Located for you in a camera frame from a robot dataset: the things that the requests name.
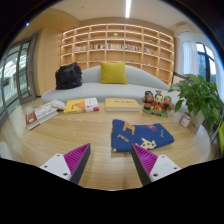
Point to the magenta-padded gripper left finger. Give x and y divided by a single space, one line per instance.
56 165

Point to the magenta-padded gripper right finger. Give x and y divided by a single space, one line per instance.
163 166

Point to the blue printed towel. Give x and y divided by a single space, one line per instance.
143 135

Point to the white cup with red label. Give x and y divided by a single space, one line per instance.
185 120

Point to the open red white magazine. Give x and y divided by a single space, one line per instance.
41 115

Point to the small white patterned pouch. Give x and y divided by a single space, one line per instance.
58 104

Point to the three-figure cartoon statuette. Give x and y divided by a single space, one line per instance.
157 104

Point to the yellow-green chair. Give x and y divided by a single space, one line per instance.
221 138

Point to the large yellow book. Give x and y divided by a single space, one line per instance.
121 104

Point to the green potted plant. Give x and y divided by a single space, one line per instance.
198 95

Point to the grey curved sofa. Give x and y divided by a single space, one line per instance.
100 90

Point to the black bag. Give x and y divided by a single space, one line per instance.
68 76

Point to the grey framed glass door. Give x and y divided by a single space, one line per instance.
15 76

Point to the yellow cushion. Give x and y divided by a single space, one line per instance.
113 72

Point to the dark framed window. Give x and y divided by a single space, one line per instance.
205 63

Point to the white sheer curtain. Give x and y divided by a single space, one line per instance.
190 56

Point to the long ceiling light strip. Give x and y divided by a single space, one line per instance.
128 8

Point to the wooden wall shelf unit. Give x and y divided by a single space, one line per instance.
116 43

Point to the white wall air conditioner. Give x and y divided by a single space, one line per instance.
183 28

